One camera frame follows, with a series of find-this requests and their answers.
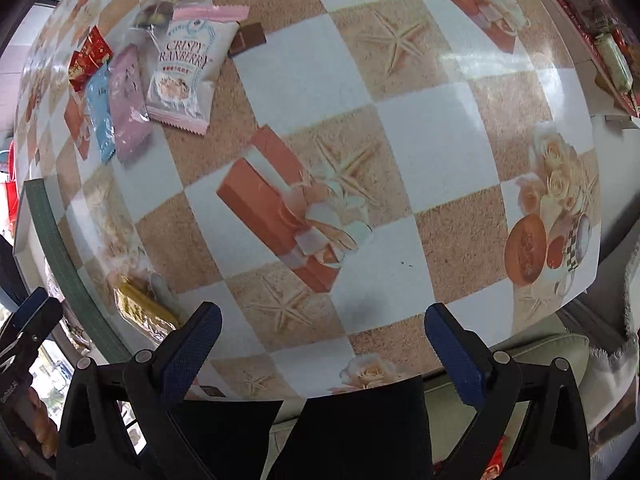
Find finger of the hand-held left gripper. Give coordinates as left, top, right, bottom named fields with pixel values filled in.
left=0, top=287, right=64, bottom=358

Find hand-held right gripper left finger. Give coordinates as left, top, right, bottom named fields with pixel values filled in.
left=56, top=301, right=223, bottom=480

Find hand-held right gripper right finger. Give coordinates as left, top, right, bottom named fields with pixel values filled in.
left=424, top=303, right=592, bottom=480

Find clear packet of brown snacks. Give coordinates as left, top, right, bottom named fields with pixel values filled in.
left=567, top=0, right=618, bottom=31

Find person's left hand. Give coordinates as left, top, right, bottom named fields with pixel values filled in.
left=14, top=385, right=60, bottom=461

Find white box with green rim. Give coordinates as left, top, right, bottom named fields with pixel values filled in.
left=12, top=178, right=133, bottom=367

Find yellow snack packet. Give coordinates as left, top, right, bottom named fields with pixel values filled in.
left=114, top=280, right=185, bottom=342

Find clear biscuit packet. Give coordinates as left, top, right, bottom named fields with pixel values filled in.
left=97, top=232, right=168, bottom=295

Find small red packet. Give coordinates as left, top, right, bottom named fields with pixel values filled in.
left=477, top=435, right=511, bottom=480

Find red plastic object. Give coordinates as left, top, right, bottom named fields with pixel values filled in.
left=0, top=172, right=22, bottom=235

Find person's black trousers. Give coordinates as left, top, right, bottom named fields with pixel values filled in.
left=170, top=375, right=435, bottom=480

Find white fringed cloth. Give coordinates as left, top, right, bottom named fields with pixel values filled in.
left=582, top=247, right=640, bottom=480

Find light blue snack packet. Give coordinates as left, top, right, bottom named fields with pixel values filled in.
left=84, top=64, right=117, bottom=162

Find printed checkered tablecloth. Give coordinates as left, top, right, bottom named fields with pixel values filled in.
left=12, top=0, right=602, bottom=402

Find red snack packet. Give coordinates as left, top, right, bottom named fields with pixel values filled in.
left=68, top=26, right=114, bottom=93

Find white snack packet pink edges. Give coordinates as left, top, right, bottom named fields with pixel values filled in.
left=145, top=16, right=240, bottom=137

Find brown chocolate bar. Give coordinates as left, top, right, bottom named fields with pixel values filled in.
left=228, top=22, right=268, bottom=58

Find clear bag of dark sweets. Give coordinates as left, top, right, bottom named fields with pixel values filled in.
left=122, top=0, right=176, bottom=53

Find white and green wrapped candy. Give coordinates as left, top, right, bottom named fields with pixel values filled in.
left=594, top=32, right=635, bottom=95

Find red tray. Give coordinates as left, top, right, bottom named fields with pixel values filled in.
left=529, top=0, right=640, bottom=117

